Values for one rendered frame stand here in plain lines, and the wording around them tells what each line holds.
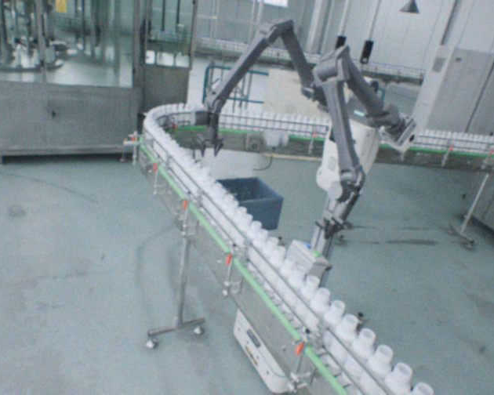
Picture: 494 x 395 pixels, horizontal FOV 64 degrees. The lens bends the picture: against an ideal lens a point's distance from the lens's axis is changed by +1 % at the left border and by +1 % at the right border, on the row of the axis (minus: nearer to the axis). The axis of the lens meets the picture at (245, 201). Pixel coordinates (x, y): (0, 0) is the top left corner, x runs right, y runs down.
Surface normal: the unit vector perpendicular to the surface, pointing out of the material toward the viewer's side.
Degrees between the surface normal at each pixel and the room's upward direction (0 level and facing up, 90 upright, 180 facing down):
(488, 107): 90
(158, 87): 90
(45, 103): 90
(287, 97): 90
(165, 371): 0
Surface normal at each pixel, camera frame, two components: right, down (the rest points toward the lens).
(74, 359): 0.15, -0.89
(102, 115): 0.47, 0.46
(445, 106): 0.16, 0.44
